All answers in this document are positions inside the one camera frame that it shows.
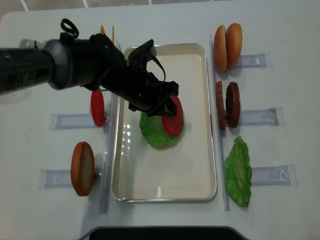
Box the long clear strip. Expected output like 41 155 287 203
100 93 119 214
209 34 230 211

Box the green lettuce leaf upright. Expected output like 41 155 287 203
224 136 253 208

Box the left sesame bun half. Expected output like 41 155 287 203
213 25 228 72

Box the white rectangular metal tray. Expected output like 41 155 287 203
111 43 217 202

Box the bun half lower left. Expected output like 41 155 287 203
70 141 95 197

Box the right sesame bun half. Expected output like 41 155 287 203
225 23 243 70

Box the long clear strip right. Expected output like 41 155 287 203
209 34 230 211

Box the green lettuce leaf on tray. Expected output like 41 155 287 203
139 112 184 148

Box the sesame bun half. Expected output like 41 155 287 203
213 25 228 72
225 23 243 70

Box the clear holder rail upper right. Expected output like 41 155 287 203
235 52 273 69

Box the clear holder rail middle right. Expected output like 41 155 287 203
239 107 285 126

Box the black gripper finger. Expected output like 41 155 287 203
163 98 177 117

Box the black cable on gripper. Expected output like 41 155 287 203
145 55 166 83

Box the clear holder rail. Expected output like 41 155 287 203
235 52 273 69
251 164 298 186
239 107 285 126

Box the long clear strip left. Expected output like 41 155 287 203
100 93 119 214

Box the left orange cheese slice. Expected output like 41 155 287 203
99 25 106 35

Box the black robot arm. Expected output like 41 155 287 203
0 33 179 116

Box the red tomato slice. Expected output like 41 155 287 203
161 96 184 136
90 91 106 127

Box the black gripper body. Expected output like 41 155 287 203
84 33 179 117

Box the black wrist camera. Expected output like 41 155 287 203
128 39 157 66

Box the clear holder rail lower right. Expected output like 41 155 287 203
251 164 298 186

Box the left brown meat patty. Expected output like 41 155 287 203
215 81 226 130

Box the right dark meat patty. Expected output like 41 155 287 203
225 82 241 128

